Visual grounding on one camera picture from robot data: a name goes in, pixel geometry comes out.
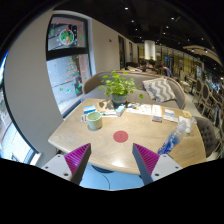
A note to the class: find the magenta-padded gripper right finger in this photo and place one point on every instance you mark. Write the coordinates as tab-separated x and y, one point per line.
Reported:
146	160

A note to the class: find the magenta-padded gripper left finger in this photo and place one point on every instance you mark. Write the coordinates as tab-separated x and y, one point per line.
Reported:
77	160

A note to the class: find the clear bottle with blue label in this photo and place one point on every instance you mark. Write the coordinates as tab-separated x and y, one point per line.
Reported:
171	140

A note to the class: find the flat round red coaster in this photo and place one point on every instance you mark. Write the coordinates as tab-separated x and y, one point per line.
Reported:
120	136

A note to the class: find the blister pack of pills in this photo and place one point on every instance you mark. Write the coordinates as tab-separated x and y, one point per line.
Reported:
84	118

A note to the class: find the pale green ceramic mug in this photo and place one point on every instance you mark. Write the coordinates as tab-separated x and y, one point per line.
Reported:
94	120

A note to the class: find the white box with orange edge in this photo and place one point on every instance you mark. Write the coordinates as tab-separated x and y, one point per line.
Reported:
156	113

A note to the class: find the printed white paper leaflet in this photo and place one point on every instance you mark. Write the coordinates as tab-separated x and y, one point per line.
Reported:
141	110

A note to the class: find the blue and white small box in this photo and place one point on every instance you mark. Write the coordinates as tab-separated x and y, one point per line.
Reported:
89	109

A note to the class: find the white and blue flat packet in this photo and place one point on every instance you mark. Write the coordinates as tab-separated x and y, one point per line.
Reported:
169	113

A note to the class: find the white pen with green cap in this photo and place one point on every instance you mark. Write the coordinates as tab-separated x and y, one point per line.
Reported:
109	113

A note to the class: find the clear plastic cup with straw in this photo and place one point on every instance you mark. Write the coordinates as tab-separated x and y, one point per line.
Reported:
190	125

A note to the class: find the light blue small carton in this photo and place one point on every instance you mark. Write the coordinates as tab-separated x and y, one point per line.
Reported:
120	110

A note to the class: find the small yellow packet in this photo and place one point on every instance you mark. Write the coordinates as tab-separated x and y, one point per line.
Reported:
187	114

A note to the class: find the grey tufted chair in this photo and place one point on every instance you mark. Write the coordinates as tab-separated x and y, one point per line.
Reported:
206	133

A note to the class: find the bright glass window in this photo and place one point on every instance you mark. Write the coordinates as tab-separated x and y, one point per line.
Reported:
13	140

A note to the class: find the grey white chevron cushion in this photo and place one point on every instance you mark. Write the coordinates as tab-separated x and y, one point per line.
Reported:
159	90

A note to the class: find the curved grey upholstered sofa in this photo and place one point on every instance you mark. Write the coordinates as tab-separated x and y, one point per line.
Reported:
180	95

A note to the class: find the green potted plant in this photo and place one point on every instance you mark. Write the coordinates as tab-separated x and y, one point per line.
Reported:
118	88

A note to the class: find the window with festive decals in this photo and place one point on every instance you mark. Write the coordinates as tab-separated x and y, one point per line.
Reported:
68	73

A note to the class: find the group of round-backed dining chairs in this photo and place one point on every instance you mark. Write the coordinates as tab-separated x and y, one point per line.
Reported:
204	95

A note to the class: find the person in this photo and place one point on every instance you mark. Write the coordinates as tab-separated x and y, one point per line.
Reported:
142	65
165	70
152	66

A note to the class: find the white round pillar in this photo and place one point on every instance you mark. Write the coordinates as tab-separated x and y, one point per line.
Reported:
149	50

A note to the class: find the group of ceiling spotlights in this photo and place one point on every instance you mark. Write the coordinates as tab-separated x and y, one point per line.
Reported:
133	21

